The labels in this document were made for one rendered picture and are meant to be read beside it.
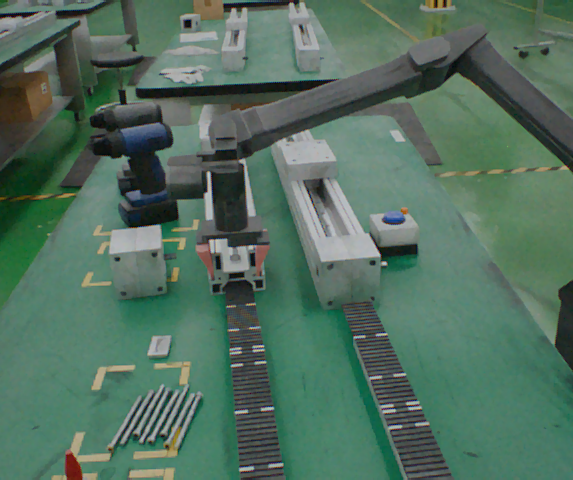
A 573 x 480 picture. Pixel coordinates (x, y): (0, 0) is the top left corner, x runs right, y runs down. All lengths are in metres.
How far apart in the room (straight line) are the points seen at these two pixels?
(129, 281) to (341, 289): 0.38
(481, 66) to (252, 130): 0.41
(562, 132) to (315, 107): 0.41
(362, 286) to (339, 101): 0.31
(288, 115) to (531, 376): 0.55
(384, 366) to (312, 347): 0.14
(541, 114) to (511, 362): 0.42
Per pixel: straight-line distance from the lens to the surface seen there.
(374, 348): 0.99
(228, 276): 1.19
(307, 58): 3.02
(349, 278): 1.12
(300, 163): 1.46
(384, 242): 1.30
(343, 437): 0.89
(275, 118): 1.11
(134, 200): 1.49
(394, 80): 1.16
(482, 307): 1.17
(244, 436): 0.85
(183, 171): 1.07
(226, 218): 1.09
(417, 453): 0.83
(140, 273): 1.21
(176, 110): 3.00
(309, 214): 1.30
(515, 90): 1.21
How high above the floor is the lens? 1.38
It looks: 26 degrees down
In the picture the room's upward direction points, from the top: 3 degrees counter-clockwise
